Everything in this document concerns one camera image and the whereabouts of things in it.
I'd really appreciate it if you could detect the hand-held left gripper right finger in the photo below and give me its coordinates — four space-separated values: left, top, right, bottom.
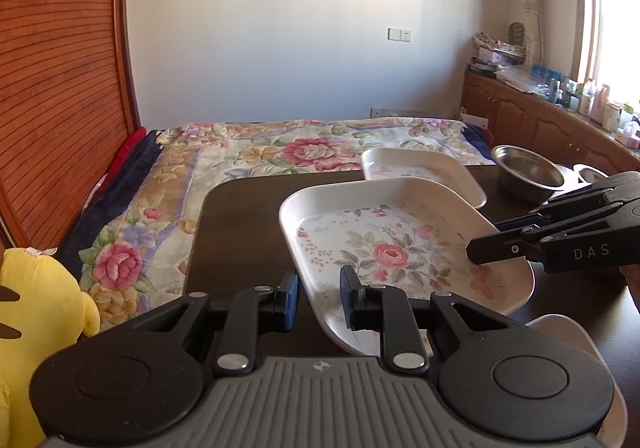
339 266 516 372

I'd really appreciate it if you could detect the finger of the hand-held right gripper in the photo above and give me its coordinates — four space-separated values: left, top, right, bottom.
467 202 640 265
492 171 640 235

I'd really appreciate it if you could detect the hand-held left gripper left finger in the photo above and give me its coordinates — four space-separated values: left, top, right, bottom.
150 271 302 377

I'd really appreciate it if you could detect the large steel bowl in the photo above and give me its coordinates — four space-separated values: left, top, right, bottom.
491 145 566 203

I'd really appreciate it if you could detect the large floral rectangular plate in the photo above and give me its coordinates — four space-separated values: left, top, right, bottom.
278 177 536 356

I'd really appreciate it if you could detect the white round plate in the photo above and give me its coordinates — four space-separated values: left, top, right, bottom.
525 314 628 448

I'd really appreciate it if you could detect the small floral rectangular plate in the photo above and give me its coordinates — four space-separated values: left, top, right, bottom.
361 148 488 209

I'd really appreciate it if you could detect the person's right hand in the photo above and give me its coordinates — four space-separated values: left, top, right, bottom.
620 265 640 316

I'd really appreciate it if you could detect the small steel bowl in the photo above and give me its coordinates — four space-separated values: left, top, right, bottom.
572 164 610 189

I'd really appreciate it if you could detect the wooden cabinet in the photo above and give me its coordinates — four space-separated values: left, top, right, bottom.
460 69 640 179

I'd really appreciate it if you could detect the clear plastic bag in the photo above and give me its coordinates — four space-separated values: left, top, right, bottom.
497 65 551 96

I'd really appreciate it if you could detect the row of bottles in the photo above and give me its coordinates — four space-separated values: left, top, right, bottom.
532 62 640 149

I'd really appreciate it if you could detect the floral blanket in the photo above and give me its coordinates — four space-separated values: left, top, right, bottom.
75 119 496 333

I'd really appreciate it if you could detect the stack of boxes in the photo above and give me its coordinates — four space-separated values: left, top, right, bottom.
470 48 523 76

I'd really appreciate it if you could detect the floral cloth bundle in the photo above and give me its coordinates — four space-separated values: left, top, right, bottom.
472 32 526 53

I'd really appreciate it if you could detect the red cloth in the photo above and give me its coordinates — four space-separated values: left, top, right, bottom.
100 128 147 189

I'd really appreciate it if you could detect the window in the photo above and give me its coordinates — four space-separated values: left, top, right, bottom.
587 0 640 103

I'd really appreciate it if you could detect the yellow plush toy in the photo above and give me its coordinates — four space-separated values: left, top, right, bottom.
0 248 101 448

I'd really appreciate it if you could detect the wooden slatted wardrobe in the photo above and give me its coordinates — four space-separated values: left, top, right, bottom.
0 0 143 253

